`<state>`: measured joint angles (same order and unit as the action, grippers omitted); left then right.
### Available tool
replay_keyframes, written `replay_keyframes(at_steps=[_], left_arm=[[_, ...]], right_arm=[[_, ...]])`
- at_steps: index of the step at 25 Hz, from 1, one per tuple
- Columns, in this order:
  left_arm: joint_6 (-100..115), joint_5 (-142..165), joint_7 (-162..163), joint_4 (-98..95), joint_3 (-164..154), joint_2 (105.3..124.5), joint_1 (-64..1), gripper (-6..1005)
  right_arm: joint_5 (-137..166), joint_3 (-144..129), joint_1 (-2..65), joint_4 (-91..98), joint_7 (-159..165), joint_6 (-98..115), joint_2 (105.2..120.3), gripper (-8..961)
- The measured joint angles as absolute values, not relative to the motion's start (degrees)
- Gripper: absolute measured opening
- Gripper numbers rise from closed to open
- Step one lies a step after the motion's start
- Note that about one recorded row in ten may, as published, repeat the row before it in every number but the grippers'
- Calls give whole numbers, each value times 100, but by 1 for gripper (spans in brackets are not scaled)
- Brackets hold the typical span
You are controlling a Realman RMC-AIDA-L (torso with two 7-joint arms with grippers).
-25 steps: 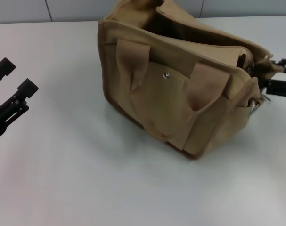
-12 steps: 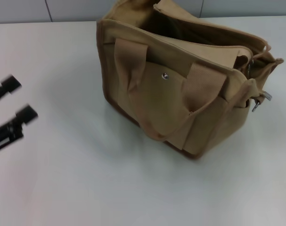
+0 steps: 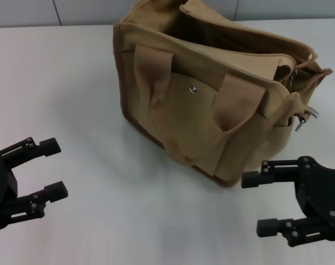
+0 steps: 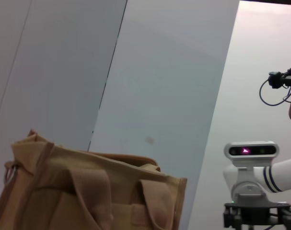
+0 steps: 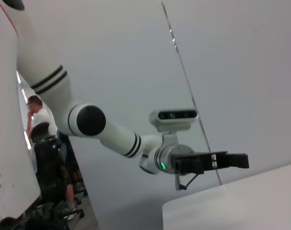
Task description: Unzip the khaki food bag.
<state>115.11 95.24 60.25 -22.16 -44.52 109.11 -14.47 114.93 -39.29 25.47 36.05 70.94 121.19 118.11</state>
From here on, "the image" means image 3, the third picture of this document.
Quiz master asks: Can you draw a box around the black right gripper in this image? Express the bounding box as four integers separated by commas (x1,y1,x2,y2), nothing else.
241,156,335,247

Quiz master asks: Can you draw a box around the khaki canvas food bag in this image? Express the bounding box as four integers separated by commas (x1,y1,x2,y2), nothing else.
111,0,334,190

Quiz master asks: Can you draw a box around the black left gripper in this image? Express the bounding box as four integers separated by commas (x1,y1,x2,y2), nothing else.
0,136,69,231

